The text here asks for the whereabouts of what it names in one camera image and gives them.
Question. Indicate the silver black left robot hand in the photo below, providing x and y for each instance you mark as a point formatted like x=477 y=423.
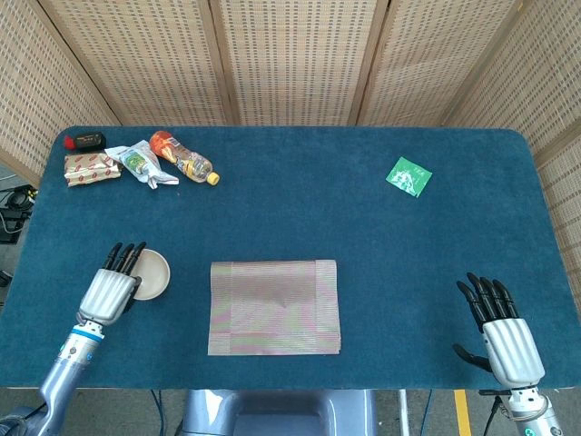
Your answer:
x=106 y=293

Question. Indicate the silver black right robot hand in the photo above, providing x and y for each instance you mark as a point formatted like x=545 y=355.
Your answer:
x=513 y=349

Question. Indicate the beige bowl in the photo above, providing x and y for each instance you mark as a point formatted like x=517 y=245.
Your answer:
x=154 y=274

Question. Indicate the woven beige placemat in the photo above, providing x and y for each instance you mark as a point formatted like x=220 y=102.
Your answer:
x=272 y=309

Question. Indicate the yellow floor tape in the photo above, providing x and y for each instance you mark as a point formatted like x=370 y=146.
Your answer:
x=461 y=413

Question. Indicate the gold foil packet red print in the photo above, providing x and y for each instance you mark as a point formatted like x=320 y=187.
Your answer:
x=91 y=169

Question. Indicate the metal table leg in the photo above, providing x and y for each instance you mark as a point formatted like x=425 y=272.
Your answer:
x=404 y=413

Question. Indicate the crumpled white green snack bag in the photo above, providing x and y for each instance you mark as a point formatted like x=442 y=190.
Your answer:
x=136 y=161

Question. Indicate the black box with red end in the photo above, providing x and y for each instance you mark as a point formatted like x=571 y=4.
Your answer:
x=88 y=140

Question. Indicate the plastic bottle with yellow cap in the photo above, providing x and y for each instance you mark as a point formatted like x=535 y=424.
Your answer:
x=181 y=156

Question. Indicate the green sachet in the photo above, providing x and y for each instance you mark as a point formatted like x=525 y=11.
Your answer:
x=408 y=176

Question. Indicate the blue-grey robot torso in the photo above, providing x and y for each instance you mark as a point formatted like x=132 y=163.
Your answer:
x=281 y=413

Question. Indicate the woven bamboo screen panel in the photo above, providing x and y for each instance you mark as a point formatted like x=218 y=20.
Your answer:
x=431 y=59
x=36 y=91
x=145 y=59
x=299 y=59
x=544 y=91

